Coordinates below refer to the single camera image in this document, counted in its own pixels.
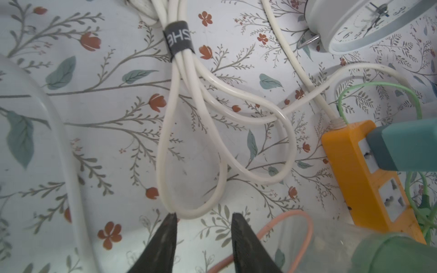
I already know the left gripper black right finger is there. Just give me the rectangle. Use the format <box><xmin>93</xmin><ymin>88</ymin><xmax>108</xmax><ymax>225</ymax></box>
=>
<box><xmin>231</xmin><ymin>213</ymin><xmax>282</xmax><ymax>273</ymax></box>

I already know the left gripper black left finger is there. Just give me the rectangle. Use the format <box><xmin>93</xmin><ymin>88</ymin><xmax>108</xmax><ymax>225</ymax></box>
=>
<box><xmin>128</xmin><ymin>213</ymin><xmax>178</xmax><ymax>273</ymax></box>

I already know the light green meat grinder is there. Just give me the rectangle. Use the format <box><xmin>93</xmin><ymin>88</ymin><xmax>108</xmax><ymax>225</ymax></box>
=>
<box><xmin>274</xmin><ymin>216</ymin><xmax>437</xmax><ymax>273</ymax></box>

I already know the orange thin cable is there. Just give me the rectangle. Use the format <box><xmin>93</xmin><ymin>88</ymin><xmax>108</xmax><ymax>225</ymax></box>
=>
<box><xmin>206</xmin><ymin>209</ymin><xmax>314</xmax><ymax>273</ymax></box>

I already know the orange power strip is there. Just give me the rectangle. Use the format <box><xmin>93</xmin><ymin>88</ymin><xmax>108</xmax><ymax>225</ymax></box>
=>
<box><xmin>322</xmin><ymin>121</ymin><xmax>426</xmax><ymax>243</ymax></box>

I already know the teal plug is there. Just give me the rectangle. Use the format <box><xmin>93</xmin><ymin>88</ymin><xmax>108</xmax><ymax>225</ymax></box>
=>
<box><xmin>366</xmin><ymin>118</ymin><xmax>437</xmax><ymax>172</ymax></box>

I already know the light green USB cable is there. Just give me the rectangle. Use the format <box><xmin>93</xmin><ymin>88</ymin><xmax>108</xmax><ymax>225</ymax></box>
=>
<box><xmin>337</xmin><ymin>81</ymin><xmax>437</xmax><ymax>240</ymax></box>

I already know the white twin-bell alarm clock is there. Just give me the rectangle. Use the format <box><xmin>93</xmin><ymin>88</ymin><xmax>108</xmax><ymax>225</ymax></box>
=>
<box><xmin>305</xmin><ymin>0</ymin><xmax>437</xmax><ymax>55</ymax></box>

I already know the white power cord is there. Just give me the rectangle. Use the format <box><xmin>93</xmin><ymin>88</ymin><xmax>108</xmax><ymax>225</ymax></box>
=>
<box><xmin>0</xmin><ymin>54</ymin><xmax>100</xmax><ymax>273</ymax></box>

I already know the white coiled cord bundle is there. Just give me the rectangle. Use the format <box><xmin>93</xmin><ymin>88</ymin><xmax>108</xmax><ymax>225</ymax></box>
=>
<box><xmin>126</xmin><ymin>0</ymin><xmax>414</xmax><ymax>220</ymax></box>

